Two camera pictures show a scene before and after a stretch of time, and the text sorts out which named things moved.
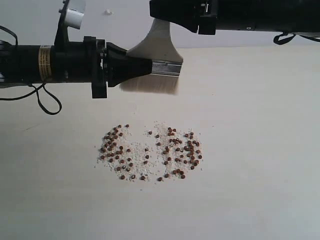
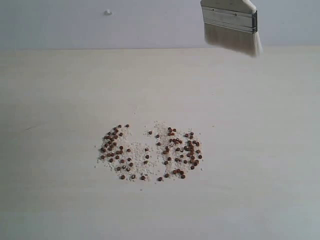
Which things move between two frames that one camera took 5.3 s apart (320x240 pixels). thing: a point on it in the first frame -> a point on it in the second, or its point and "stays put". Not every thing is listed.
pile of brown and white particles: x=163 y=152 stays put
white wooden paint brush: x=166 y=62 -> x=232 y=23
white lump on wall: x=108 y=12 stays put
